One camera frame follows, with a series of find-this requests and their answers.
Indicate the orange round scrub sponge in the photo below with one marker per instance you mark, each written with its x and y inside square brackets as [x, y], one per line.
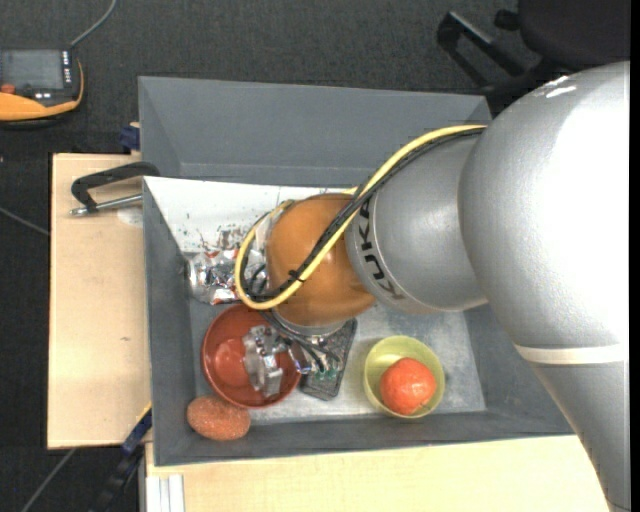
[217, 419]

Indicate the pale wood board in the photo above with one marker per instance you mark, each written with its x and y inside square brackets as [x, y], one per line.
[97, 310]

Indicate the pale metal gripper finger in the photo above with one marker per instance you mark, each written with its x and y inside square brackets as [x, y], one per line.
[256, 345]
[272, 375]

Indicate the orange fruit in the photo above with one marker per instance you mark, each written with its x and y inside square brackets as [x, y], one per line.
[406, 386]

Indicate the grey metal bin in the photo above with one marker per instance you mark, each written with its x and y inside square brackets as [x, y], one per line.
[310, 130]

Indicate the yellow-green cup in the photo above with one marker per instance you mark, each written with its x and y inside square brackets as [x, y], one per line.
[376, 360]

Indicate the red bowl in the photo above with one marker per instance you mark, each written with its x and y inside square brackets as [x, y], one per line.
[225, 365]

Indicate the crumpled silver foil packet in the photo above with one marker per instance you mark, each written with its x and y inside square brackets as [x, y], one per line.
[215, 277]

